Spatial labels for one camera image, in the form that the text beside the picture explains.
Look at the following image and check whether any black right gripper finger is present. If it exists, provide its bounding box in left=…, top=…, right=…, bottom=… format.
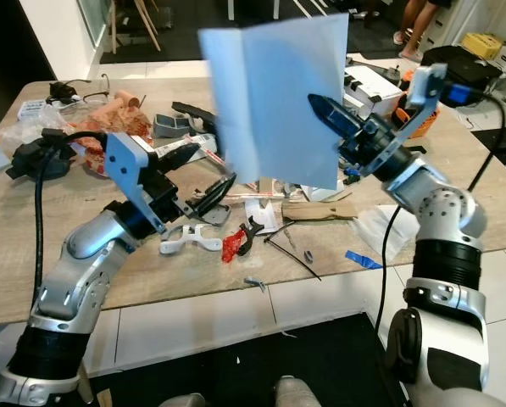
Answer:
left=308, top=93, right=364, bottom=143

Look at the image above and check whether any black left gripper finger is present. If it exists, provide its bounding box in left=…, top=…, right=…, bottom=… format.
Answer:
left=197, top=174, right=237, bottom=220
left=166, top=142, right=203, bottom=170

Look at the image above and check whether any white paper sheet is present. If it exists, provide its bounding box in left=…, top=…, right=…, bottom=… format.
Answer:
left=197, top=13, right=352, bottom=192

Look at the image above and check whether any grey plastic part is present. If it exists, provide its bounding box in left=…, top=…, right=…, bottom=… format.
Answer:
left=153, top=113, right=204, bottom=140

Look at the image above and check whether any white cardboard box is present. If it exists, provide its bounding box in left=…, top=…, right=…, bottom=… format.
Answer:
left=344, top=66, right=408, bottom=120

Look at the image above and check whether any red wrapper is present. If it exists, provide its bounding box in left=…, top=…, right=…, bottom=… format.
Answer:
left=221, top=231, right=250, bottom=264

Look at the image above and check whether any black clip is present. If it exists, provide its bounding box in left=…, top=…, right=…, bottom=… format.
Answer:
left=240, top=216, right=267, bottom=255

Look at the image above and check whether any brown crumpled paper bag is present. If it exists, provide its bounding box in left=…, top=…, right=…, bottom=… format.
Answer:
left=70, top=93, right=153, bottom=170

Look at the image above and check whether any white tissue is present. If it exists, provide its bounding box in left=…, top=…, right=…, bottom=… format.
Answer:
left=353, top=203, right=420, bottom=265

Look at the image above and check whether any blue tape piece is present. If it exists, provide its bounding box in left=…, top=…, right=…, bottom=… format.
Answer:
left=344, top=250, right=383, bottom=270

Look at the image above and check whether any black bag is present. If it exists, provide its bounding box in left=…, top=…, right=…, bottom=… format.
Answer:
left=422, top=45, right=505, bottom=96

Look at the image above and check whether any black bulky device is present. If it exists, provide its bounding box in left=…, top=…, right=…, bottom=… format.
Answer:
left=7, top=131, right=75, bottom=181

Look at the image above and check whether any wooden chair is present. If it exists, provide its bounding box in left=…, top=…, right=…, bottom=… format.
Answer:
left=108, top=0, right=162, bottom=54

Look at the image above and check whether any yellow box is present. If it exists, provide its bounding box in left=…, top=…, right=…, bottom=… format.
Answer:
left=462, top=32, right=504, bottom=60

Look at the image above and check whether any clear plastic bag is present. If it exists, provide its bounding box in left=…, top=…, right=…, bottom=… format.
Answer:
left=0, top=106, right=69, bottom=150

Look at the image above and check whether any white shelf unit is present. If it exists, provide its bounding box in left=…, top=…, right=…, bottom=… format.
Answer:
left=448, top=0, right=506, bottom=69

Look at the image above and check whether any grey robot foot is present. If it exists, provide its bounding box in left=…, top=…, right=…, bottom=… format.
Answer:
left=274, top=376, right=318, bottom=407

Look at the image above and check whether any white plastic bracket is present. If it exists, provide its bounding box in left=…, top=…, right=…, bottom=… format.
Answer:
left=159, top=225, right=225, bottom=255

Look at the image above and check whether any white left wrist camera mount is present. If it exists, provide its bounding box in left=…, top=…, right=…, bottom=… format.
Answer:
left=104, top=131, right=160, bottom=235

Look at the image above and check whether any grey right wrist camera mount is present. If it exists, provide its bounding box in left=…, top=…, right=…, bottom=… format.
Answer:
left=364, top=64, right=450, bottom=176

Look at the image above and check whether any thin black cable tie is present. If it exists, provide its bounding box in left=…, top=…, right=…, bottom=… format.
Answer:
left=265, top=225, right=322, bottom=282

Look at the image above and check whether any black floor mat with cables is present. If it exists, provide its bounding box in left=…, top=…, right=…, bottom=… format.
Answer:
left=467, top=119, right=506, bottom=184

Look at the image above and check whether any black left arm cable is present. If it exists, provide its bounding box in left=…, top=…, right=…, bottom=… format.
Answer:
left=31, top=130, right=111, bottom=316

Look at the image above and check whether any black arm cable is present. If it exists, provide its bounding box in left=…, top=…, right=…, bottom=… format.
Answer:
left=375, top=92, right=506, bottom=340
left=31, top=130, right=111, bottom=316

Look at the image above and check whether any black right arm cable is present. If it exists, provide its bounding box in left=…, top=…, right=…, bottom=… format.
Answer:
left=375, top=92, right=506, bottom=340

